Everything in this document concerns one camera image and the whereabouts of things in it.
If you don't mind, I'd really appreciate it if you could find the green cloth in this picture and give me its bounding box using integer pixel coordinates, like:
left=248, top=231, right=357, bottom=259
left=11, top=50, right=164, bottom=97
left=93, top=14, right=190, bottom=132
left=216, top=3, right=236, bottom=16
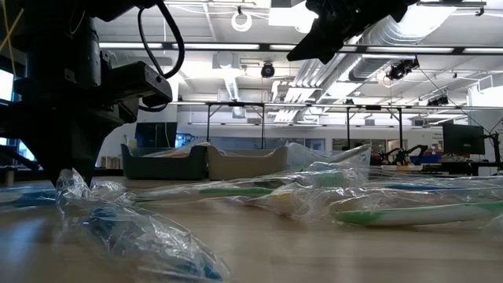
left=253, top=178, right=290, bottom=190

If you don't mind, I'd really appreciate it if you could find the long white light bar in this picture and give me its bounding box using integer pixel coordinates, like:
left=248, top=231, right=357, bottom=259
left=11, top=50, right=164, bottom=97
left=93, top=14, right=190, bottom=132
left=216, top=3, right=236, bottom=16
left=97, top=41, right=492, bottom=55

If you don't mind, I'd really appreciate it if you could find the blue toothbrush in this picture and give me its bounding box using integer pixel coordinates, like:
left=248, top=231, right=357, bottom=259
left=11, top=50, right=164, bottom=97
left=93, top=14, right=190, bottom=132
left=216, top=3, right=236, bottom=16
left=373, top=178, right=503, bottom=194
left=54, top=167, right=232, bottom=282

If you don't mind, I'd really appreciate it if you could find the black overhead rig frame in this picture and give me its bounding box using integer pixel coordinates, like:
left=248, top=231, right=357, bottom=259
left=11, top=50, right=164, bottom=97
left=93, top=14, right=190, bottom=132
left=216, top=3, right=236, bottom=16
left=168, top=100, right=503, bottom=164

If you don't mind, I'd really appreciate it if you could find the black monitor on arm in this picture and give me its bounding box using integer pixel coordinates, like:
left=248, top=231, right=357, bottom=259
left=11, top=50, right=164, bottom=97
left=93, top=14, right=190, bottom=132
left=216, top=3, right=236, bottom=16
left=442, top=123, right=486, bottom=156

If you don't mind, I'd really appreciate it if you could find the silver ventilation duct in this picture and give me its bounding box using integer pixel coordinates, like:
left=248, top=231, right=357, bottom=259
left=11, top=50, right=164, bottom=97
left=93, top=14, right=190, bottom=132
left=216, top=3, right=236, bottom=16
left=347, top=0, right=457, bottom=82

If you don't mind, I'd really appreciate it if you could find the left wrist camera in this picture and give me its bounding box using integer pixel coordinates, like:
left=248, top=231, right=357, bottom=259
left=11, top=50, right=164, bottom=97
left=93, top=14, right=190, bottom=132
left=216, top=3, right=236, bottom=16
left=104, top=61, right=174, bottom=110

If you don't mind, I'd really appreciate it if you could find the small wooden crate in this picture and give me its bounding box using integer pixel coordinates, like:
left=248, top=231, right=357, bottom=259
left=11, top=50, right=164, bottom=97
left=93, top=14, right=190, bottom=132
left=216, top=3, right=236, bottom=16
left=100, top=156, right=123, bottom=170

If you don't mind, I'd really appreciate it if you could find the clear plastic bin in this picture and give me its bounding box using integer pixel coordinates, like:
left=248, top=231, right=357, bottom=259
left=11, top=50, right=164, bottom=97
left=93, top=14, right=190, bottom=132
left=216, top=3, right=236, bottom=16
left=288, top=141, right=373, bottom=174

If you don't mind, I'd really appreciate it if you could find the yellow hanging cord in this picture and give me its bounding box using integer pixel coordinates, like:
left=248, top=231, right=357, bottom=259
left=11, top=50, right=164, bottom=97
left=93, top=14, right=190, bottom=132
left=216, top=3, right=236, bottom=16
left=0, top=0, right=25, bottom=75

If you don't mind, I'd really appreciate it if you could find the orange toothbrush in clear wrap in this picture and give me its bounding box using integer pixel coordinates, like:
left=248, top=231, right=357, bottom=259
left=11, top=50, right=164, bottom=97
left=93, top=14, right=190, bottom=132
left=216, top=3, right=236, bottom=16
left=235, top=187, right=315, bottom=218

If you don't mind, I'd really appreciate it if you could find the black monitor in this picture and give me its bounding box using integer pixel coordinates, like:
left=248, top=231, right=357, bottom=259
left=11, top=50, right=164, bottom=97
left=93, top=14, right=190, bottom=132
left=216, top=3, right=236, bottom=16
left=134, top=121, right=178, bottom=149

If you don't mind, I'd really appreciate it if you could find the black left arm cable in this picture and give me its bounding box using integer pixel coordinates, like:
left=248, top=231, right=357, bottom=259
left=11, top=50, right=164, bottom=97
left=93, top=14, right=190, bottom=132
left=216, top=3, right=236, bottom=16
left=136, top=0, right=185, bottom=114

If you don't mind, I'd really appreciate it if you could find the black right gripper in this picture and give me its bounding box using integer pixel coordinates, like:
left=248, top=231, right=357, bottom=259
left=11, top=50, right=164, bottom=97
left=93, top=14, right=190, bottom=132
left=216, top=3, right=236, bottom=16
left=286, top=0, right=395, bottom=65

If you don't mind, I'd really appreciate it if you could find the light grey plastic bin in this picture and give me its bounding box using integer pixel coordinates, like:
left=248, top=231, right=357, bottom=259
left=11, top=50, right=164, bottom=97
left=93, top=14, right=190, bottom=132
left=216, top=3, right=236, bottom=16
left=207, top=145, right=291, bottom=181

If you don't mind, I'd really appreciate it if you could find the bagged toothbrushes far left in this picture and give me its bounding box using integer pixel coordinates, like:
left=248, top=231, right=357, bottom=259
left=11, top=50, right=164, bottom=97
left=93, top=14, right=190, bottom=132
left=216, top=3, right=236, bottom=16
left=0, top=185, right=59, bottom=210

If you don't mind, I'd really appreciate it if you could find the dark grey plastic bin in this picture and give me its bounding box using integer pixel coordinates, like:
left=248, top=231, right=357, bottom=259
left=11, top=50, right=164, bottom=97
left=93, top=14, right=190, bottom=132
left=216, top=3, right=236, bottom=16
left=120, top=143, right=209, bottom=181

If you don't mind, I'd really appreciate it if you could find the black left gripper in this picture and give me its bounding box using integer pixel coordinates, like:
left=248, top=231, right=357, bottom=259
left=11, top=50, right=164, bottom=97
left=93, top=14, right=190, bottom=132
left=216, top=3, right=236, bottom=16
left=0, top=77, right=138, bottom=187

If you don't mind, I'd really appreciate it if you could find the white coiled cable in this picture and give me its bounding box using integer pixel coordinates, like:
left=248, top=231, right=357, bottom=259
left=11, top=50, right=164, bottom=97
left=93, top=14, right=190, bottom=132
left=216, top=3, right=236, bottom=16
left=230, top=10, right=254, bottom=33

